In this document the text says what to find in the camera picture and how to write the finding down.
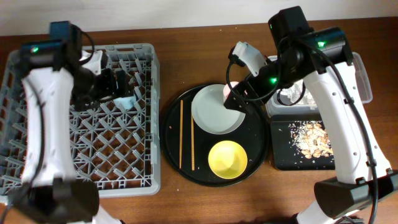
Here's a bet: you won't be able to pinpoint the blue cup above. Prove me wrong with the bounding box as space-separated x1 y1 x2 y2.
113 95 136 110

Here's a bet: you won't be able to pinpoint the pink cup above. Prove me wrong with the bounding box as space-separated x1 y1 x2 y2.
223 82 239 102

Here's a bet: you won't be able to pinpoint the yellow bowl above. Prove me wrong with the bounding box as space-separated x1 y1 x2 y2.
208 141 248 179

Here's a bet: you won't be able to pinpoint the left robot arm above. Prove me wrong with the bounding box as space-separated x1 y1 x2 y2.
7 21 130 223

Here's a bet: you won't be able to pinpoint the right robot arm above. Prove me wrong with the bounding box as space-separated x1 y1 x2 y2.
224 6 397 223

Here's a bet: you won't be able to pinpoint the grey dishwasher rack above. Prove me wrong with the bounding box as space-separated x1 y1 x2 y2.
1 44 160 203

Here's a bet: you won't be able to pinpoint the black rectangular waste tray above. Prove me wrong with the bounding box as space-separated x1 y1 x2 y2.
270 114 335 170

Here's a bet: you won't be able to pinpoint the clear plastic bin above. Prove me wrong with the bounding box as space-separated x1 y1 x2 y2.
266 52 373 117

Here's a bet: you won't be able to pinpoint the white plate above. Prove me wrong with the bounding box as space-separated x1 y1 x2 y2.
191 84 245 134

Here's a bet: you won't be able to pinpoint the crumpled white paper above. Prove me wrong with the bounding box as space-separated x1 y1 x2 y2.
277 80 317 109

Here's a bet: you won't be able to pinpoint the wooden chopstick right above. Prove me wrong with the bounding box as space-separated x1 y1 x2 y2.
190 103 195 171

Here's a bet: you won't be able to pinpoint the wooden chopstick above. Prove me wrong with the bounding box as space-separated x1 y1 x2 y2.
179 100 183 169
190 103 195 171

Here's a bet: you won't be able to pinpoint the wooden chopstick left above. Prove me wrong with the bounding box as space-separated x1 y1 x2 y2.
179 100 183 169

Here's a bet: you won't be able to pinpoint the round black tray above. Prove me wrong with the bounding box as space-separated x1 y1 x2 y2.
160 84 271 187

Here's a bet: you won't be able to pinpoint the food scraps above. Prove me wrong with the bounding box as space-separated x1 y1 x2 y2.
288 121 333 159

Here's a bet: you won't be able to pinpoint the black camera cable right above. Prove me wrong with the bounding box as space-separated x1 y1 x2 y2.
225 60 308 106

